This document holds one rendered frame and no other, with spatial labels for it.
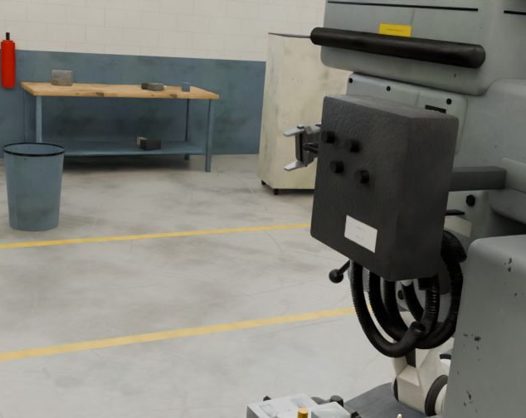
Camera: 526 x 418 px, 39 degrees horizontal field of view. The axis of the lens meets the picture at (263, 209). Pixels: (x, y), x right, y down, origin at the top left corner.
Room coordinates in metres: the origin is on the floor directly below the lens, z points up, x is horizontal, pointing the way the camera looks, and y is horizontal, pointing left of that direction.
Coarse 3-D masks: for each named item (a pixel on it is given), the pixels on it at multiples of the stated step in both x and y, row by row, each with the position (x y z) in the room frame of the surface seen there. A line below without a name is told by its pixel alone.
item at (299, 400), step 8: (272, 400) 1.50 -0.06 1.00; (280, 400) 1.50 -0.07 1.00; (288, 400) 1.51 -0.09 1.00; (296, 400) 1.51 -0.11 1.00; (304, 400) 1.51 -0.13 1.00; (312, 400) 1.52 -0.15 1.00; (248, 408) 1.46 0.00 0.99; (256, 408) 1.46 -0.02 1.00; (264, 408) 1.46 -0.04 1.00; (272, 408) 1.46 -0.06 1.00; (280, 408) 1.47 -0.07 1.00; (288, 408) 1.47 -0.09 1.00; (296, 408) 1.47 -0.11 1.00; (248, 416) 1.46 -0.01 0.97; (256, 416) 1.43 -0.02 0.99; (264, 416) 1.43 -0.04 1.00; (272, 416) 1.43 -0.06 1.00
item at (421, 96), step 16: (352, 80) 1.43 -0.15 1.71; (368, 80) 1.39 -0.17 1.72; (384, 80) 1.35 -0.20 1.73; (384, 96) 1.34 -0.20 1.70; (400, 96) 1.30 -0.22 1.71; (416, 96) 1.26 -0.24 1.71; (432, 96) 1.23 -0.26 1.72; (448, 96) 1.20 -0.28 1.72; (464, 96) 1.18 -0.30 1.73; (448, 112) 1.19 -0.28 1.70; (464, 112) 1.17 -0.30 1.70
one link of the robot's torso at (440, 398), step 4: (444, 360) 2.31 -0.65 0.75; (448, 360) 2.33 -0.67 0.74; (444, 364) 2.29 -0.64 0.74; (448, 364) 2.29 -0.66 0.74; (444, 368) 2.29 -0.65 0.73; (448, 368) 2.28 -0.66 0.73; (448, 372) 2.28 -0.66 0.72; (392, 380) 2.24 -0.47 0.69; (392, 384) 2.24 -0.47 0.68; (392, 388) 2.24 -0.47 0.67; (444, 388) 2.14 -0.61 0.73; (392, 392) 2.25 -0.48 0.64; (440, 392) 2.13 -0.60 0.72; (444, 392) 2.13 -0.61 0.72; (440, 396) 2.13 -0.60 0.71; (444, 396) 2.13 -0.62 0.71; (436, 400) 2.13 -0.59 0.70; (440, 400) 2.12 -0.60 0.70; (444, 400) 2.13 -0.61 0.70; (436, 404) 2.12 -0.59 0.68; (440, 404) 2.12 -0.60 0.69; (436, 408) 2.12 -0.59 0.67; (440, 408) 2.12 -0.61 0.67; (436, 412) 2.13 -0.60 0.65; (440, 412) 2.13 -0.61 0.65
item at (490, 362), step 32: (480, 256) 0.94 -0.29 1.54; (512, 256) 0.90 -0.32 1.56; (480, 288) 0.93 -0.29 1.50; (512, 288) 0.88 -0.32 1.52; (480, 320) 0.92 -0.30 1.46; (512, 320) 0.88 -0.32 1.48; (480, 352) 0.91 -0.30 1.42; (512, 352) 0.87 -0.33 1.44; (448, 384) 0.96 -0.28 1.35; (480, 384) 0.91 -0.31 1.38; (512, 384) 0.86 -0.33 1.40; (448, 416) 0.95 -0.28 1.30; (480, 416) 0.90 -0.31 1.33; (512, 416) 0.85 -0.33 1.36
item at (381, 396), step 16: (448, 352) 2.36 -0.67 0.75; (384, 384) 2.45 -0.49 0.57; (336, 400) 2.16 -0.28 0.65; (352, 400) 2.32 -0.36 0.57; (368, 400) 2.33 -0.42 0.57; (384, 400) 2.33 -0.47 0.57; (352, 416) 2.15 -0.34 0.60; (368, 416) 2.21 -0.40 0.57; (384, 416) 2.22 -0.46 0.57; (416, 416) 2.24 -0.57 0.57
